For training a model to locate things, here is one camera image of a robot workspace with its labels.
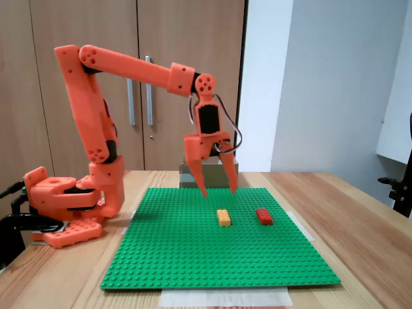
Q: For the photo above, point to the yellow lego block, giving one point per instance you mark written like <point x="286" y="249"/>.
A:
<point x="223" y="218"/>

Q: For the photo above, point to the cardboard box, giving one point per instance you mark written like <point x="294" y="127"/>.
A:
<point x="214" y="177"/>

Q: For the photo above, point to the red lego block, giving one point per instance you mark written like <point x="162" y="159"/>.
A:
<point x="264" y="217"/>

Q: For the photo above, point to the green lego baseplate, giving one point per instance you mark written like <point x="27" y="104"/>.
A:
<point x="219" y="251"/>

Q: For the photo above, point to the masking tape strip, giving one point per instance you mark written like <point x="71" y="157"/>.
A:
<point x="128" y="223"/>
<point x="225" y="297"/>
<point x="304" y="228"/>

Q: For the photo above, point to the wooden cabinet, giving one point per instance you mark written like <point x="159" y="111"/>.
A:
<point x="193" y="32"/>

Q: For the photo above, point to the black table clamp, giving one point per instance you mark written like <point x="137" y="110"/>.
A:
<point x="32" y="222"/>

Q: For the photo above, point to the black stand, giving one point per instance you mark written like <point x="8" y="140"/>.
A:
<point x="402" y="196"/>

